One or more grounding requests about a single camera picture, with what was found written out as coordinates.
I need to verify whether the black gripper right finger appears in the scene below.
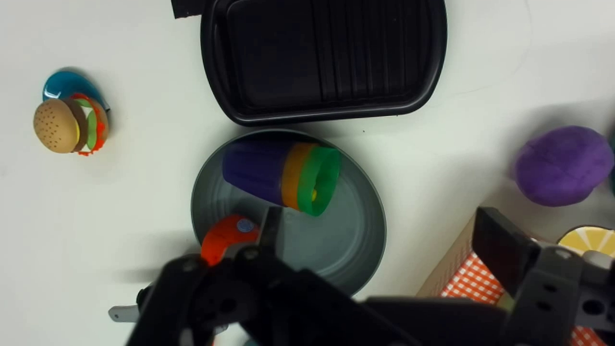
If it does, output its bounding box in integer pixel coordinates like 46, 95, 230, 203
470, 207, 542, 305

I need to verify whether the purple plush ball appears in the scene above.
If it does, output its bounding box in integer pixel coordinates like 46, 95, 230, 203
513, 126, 615, 208

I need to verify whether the small blue toy plate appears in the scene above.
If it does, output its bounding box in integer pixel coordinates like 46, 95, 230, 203
40, 68, 111, 116

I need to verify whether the orange plastic cup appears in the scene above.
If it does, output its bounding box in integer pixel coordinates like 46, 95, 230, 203
278, 141, 317, 212

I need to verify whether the black ribbed tray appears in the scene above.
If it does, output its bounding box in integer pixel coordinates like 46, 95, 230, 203
200, 0, 449, 128

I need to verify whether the toy hamburger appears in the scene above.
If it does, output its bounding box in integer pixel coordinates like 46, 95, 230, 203
32, 93, 111, 157

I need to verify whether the green plastic cup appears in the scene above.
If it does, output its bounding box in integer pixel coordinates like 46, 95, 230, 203
296, 145, 344, 218

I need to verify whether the red checkered basket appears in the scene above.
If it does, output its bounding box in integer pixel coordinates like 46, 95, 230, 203
419, 216, 615, 346

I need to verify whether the yellow lemon slice toy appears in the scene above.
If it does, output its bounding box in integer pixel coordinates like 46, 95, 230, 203
555, 224, 615, 260

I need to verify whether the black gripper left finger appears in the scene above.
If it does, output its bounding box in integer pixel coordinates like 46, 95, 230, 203
255, 207, 284, 253

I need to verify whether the yellow piece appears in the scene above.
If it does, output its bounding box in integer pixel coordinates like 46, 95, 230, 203
305, 182, 324, 205

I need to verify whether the grey round plate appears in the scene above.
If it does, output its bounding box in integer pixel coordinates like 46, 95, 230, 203
190, 130, 388, 297

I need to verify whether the purple plastic cup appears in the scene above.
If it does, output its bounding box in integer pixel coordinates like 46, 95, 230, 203
221, 139, 296, 208

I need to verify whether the red plush ball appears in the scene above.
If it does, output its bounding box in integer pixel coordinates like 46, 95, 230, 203
200, 216, 263, 268

